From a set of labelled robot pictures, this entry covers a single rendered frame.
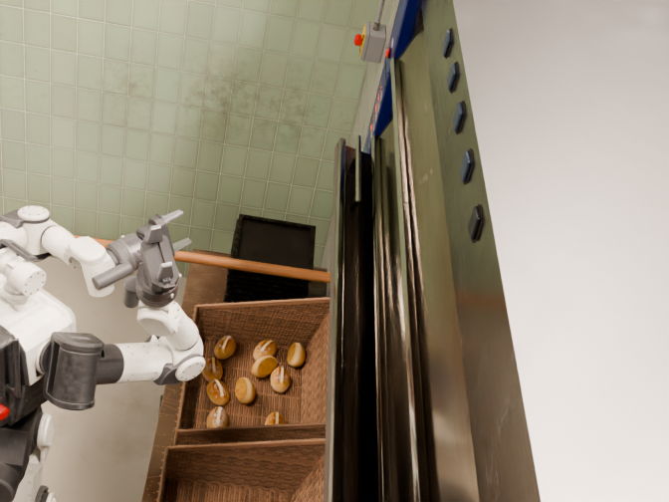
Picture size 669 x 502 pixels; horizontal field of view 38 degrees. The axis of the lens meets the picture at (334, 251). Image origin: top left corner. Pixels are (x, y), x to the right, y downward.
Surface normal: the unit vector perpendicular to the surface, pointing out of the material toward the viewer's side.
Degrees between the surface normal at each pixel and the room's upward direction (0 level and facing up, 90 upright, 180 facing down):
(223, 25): 90
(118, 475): 0
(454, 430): 70
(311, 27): 90
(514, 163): 0
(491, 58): 0
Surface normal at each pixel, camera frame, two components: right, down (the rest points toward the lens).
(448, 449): -0.86, -0.40
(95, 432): 0.18, -0.76
